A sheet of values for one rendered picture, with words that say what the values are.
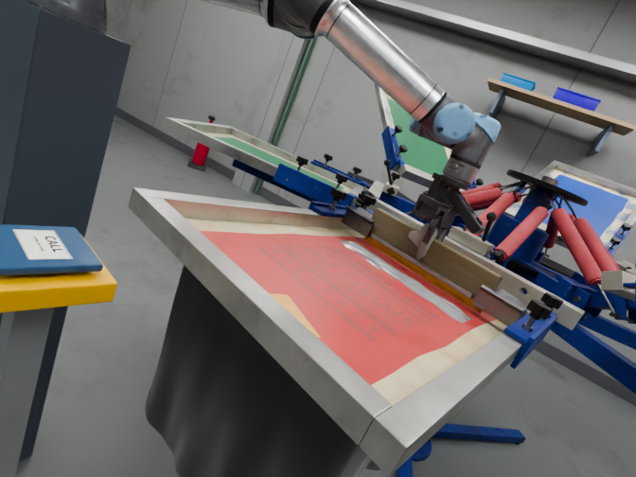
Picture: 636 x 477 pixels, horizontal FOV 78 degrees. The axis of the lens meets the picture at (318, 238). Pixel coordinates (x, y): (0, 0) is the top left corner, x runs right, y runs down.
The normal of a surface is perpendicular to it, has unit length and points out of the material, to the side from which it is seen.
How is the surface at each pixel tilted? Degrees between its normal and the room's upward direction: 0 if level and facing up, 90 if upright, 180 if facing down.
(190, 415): 92
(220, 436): 95
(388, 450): 90
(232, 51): 90
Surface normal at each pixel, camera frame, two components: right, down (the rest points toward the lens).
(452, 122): -0.07, 0.28
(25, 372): 0.68, 0.47
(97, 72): 0.81, 0.47
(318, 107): -0.44, 0.09
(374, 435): -0.62, -0.02
